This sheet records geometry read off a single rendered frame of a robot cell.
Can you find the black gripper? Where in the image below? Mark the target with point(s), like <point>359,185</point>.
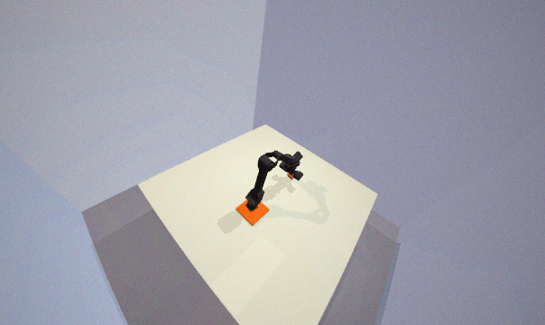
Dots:
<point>296,174</point>

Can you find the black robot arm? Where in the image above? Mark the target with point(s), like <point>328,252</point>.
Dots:
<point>265,164</point>

